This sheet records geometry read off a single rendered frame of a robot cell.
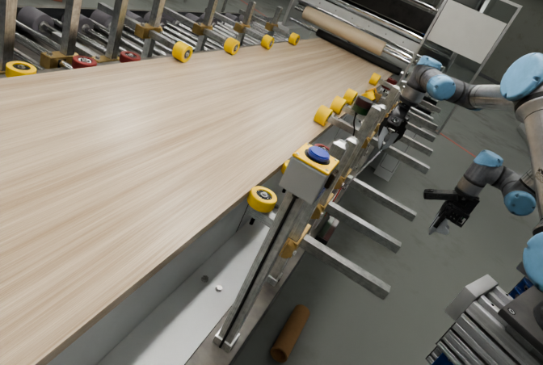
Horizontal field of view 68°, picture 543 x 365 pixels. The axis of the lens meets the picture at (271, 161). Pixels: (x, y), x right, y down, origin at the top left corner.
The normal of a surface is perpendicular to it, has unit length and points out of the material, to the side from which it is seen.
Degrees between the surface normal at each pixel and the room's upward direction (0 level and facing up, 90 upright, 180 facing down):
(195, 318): 0
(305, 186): 90
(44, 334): 0
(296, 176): 90
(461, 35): 90
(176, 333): 0
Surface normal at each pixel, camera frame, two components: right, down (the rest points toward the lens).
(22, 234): 0.36, -0.81
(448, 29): -0.41, 0.30
